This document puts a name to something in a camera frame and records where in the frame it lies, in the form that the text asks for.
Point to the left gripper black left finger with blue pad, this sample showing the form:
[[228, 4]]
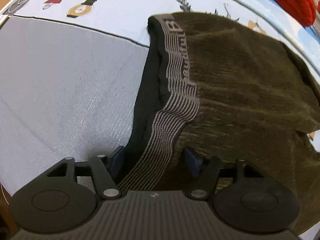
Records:
[[61, 179]]

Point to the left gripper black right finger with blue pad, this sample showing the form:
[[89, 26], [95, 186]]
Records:
[[202, 175]]

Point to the brown corduroy pants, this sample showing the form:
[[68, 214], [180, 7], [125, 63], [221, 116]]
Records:
[[229, 92]]

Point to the blue white patterned bedding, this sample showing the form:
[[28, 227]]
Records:
[[288, 27]]

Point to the white patterned bed sheet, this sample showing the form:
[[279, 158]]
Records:
[[128, 18]]

